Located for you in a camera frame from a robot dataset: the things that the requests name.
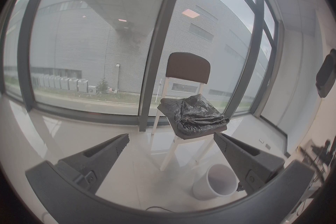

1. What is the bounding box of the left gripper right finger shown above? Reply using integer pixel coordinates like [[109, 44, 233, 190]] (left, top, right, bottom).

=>
[[213, 132, 285, 195]]

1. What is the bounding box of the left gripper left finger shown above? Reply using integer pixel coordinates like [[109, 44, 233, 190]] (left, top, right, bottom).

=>
[[57, 133, 130, 194]]

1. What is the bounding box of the white trash bin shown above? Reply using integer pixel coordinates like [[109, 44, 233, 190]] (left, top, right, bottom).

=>
[[192, 164, 239, 199]]

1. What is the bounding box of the black plastic bag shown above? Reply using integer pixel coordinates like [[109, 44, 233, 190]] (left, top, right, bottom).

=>
[[159, 94, 229, 136]]

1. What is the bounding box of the white chair with brown back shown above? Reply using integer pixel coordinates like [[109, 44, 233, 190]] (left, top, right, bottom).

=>
[[151, 52, 228, 171]]

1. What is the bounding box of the window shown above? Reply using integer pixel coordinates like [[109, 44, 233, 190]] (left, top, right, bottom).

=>
[[0, 0, 284, 133]]

